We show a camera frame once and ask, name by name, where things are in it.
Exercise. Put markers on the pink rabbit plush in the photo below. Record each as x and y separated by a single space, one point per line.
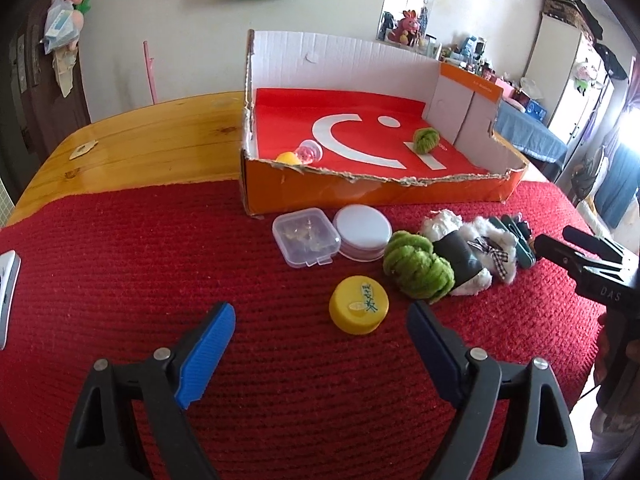
407 27

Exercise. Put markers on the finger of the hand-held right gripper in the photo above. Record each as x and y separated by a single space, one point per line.
592 247
565 257

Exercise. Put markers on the dark green clothespin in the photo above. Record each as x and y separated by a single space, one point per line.
510 227

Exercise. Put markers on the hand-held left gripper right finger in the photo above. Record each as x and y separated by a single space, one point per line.
432 355

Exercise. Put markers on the white device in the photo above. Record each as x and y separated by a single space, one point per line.
7 295

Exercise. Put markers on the clear plastic box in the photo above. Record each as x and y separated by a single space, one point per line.
302 235

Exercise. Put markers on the large green yarn scrunchie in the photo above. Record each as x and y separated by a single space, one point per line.
415 265

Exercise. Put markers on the small green yarn scrunchie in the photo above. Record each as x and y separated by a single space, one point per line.
426 140

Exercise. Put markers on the woven basket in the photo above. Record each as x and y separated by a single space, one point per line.
559 10

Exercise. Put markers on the blue hanging garment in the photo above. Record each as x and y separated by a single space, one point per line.
617 185

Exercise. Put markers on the yellow tooth-shaped toy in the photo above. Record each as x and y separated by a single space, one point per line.
287 158

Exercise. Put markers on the beige paper tag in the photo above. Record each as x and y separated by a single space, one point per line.
83 150

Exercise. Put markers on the brown door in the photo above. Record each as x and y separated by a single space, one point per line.
35 85

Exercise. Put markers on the yellow round lid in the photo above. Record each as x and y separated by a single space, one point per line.
357 305

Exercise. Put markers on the white round container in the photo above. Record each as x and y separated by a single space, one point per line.
362 227

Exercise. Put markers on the pink toy figure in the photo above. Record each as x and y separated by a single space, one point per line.
311 151

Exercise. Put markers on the red knitted mat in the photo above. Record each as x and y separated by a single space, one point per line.
150 270

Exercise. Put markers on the person's dark clothing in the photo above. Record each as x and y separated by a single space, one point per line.
612 445

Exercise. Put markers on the white fluffy star hair clip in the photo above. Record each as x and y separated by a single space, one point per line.
452 257

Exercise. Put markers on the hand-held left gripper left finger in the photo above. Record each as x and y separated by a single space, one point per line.
207 350

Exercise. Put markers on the black hanging hat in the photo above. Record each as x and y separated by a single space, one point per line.
611 60

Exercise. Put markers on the hanging clear plastic bag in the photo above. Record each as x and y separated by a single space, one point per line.
61 27

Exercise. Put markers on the orange and white cardboard box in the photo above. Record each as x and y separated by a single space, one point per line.
350 195

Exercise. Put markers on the white wardrobe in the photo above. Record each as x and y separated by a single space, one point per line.
560 75

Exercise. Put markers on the clutter of bottles and boxes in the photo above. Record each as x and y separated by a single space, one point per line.
475 57

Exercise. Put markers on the blue cloth covered table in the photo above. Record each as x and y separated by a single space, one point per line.
530 132

